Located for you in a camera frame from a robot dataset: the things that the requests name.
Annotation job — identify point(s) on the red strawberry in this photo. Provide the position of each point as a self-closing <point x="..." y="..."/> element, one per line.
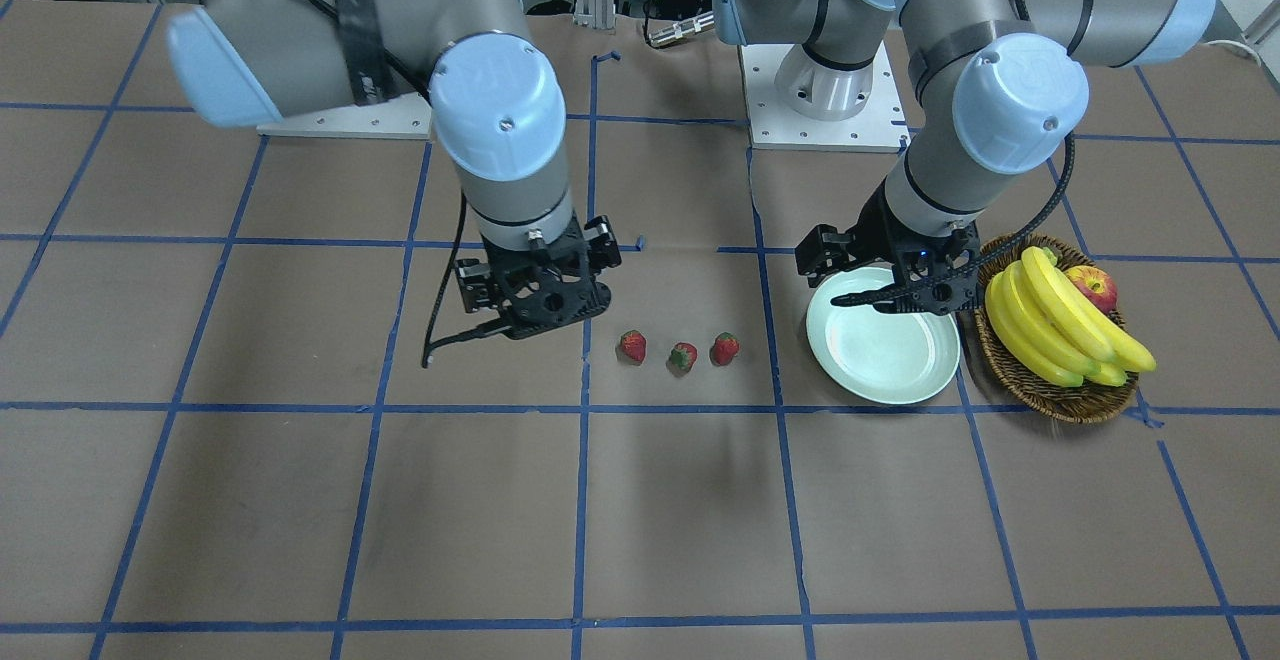
<point x="633" y="346"/>
<point x="682" y="357"/>
<point x="725" y="347"/>

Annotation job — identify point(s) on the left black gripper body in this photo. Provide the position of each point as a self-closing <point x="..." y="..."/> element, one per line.
<point x="872" y="232"/>

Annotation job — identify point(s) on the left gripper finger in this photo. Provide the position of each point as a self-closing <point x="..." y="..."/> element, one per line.
<point x="889" y="299"/>

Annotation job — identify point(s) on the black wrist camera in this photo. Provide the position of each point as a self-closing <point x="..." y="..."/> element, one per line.
<point x="825" y="251"/>
<point x="603" y="247"/>

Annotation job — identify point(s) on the woven wicker basket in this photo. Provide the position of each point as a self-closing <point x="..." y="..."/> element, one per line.
<point x="1087" y="404"/>

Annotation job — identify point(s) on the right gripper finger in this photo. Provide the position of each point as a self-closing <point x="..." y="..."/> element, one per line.
<point x="484" y="330"/>

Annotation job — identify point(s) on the light green plate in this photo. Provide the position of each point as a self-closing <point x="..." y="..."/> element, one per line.
<point x="895" y="359"/>

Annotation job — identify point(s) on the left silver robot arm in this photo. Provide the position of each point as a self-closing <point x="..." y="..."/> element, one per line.
<point x="1002" y="84"/>

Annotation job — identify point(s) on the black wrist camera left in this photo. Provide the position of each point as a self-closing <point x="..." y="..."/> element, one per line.
<point x="825" y="251"/>

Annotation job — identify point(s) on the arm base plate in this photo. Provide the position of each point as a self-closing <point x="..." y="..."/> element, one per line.
<point x="795" y="104"/>
<point x="408" y="117"/>

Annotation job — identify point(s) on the red yellow apple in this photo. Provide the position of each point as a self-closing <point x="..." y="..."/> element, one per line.
<point x="1095" y="285"/>

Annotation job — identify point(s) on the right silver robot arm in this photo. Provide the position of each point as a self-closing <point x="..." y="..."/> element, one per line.
<point x="498" y="111"/>

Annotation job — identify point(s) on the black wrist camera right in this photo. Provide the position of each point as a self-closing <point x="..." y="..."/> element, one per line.
<point x="603" y="247"/>

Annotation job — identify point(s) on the yellow banana bunch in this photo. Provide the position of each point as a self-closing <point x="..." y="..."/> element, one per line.
<point x="1054" y="331"/>

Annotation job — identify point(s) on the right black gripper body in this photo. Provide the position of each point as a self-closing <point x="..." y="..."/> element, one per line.
<point x="470" y="285"/>

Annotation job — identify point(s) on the silver metal connector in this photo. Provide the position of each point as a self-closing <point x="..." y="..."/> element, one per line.
<point x="680" y="31"/>

